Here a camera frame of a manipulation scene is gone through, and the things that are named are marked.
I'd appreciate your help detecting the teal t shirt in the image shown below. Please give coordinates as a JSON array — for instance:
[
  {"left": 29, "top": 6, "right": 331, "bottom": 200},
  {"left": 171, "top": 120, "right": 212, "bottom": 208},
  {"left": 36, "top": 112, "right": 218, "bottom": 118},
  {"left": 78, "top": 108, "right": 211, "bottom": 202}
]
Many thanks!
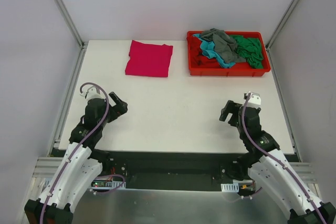
[{"left": 192, "top": 33, "right": 236, "bottom": 69}]

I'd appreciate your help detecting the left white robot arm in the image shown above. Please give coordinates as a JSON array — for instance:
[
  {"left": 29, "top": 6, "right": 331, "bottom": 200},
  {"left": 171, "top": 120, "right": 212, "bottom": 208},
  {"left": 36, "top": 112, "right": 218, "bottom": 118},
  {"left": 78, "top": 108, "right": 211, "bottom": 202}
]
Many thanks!
[{"left": 24, "top": 88, "right": 128, "bottom": 223}]

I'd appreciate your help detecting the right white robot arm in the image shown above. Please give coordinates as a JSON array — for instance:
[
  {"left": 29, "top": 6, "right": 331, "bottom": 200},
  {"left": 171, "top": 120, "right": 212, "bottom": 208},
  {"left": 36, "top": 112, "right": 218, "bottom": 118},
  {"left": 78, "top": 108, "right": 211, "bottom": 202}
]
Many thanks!
[{"left": 219, "top": 100, "right": 335, "bottom": 223}]

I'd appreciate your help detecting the red plastic bin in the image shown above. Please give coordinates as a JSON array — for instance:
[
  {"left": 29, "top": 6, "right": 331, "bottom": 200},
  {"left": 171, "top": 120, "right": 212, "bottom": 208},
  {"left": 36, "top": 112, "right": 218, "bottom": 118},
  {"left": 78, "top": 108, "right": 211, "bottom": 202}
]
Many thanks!
[{"left": 186, "top": 31, "right": 271, "bottom": 77}]

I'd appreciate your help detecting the folded magenta t shirt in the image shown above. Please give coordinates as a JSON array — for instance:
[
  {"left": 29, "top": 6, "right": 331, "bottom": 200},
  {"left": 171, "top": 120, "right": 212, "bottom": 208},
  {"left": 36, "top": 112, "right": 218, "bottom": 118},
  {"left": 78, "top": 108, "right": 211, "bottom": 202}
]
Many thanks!
[{"left": 125, "top": 40, "right": 173, "bottom": 78}]

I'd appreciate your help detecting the dark red t shirt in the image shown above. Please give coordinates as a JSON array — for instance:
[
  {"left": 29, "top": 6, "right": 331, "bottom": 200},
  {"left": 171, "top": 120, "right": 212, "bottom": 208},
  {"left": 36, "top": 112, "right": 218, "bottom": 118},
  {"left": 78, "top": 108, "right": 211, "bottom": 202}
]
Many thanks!
[{"left": 187, "top": 36, "right": 220, "bottom": 68}]

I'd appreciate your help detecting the grey t shirt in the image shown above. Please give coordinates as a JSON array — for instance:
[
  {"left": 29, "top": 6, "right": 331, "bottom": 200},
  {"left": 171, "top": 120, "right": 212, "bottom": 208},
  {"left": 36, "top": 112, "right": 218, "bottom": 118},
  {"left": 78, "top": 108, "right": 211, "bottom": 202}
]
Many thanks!
[{"left": 201, "top": 28, "right": 246, "bottom": 63}]

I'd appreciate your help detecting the green t shirt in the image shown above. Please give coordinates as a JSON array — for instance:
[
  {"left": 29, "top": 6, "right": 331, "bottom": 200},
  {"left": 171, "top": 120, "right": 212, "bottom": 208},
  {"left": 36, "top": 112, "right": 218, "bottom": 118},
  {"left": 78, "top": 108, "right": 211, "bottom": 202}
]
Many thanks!
[{"left": 231, "top": 35, "right": 264, "bottom": 69}]

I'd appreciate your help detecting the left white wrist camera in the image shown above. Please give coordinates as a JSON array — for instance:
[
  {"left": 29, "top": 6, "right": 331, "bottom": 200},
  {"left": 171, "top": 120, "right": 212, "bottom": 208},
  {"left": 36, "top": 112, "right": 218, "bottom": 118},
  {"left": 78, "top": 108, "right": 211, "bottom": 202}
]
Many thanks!
[{"left": 80, "top": 88, "right": 103, "bottom": 101}]

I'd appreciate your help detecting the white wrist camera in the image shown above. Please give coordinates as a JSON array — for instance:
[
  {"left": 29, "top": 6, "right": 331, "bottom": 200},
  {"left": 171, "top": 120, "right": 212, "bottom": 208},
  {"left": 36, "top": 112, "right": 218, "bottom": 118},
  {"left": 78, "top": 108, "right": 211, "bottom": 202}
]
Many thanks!
[
  {"left": 80, "top": 88, "right": 103, "bottom": 101},
  {"left": 244, "top": 92, "right": 261, "bottom": 109}
]

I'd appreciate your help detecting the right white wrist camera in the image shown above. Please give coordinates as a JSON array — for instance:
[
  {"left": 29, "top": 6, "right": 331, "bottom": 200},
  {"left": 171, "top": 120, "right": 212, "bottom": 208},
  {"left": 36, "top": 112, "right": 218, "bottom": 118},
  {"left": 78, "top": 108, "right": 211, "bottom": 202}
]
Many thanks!
[{"left": 244, "top": 92, "right": 261, "bottom": 109}]

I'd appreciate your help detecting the left aluminium frame post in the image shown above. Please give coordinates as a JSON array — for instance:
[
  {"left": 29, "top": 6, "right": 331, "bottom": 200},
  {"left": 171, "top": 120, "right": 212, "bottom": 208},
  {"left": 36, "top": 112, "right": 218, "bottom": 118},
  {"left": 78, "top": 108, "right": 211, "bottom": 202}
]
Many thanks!
[{"left": 39, "top": 0, "right": 89, "bottom": 49}]

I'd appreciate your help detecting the aluminium frame post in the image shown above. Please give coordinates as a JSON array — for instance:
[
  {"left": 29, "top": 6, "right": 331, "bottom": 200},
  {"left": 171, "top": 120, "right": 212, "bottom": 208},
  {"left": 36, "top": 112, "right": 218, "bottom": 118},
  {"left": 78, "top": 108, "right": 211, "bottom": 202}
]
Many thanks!
[
  {"left": 265, "top": 0, "right": 320, "bottom": 50},
  {"left": 39, "top": 0, "right": 89, "bottom": 49}
]

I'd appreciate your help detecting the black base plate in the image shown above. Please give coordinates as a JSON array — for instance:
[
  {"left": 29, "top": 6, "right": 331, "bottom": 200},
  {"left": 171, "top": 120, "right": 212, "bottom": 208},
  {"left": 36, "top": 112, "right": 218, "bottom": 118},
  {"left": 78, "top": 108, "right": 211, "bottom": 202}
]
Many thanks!
[{"left": 98, "top": 151, "right": 250, "bottom": 191}]

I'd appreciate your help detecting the right white cable duct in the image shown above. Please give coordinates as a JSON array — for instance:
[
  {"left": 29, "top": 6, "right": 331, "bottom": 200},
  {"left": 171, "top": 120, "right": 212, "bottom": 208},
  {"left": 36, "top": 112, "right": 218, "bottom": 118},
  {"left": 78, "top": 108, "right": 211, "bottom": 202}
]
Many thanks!
[{"left": 220, "top": 183, "right": 239, "bottom": 193}]

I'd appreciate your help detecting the white cable duct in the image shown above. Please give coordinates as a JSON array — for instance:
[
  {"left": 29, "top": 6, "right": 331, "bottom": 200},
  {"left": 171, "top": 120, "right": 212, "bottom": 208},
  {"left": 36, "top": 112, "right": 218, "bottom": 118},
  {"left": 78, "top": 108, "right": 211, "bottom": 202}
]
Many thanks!
[
  {"left": 44, "top": 178, "right": 126, "bottom": 190},
  {"left": 220, "top": 183, "right": 239, "bottom": 193}
]

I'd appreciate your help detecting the left white cable duct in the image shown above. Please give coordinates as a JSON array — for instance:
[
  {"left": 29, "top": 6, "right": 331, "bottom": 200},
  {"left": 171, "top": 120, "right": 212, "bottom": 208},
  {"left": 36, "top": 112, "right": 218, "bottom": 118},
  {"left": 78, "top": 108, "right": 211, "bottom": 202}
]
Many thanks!
[{"left": 44, "top": 178, "right": 126, "bottom": 190}]

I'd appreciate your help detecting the right aluminium frame post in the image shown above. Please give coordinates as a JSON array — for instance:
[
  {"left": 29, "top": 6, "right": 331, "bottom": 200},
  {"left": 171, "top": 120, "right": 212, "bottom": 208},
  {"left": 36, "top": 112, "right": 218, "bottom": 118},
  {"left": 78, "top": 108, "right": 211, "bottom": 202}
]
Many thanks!
[{"left": 265, "top": 0, "right": 320, "bottom": 50}]

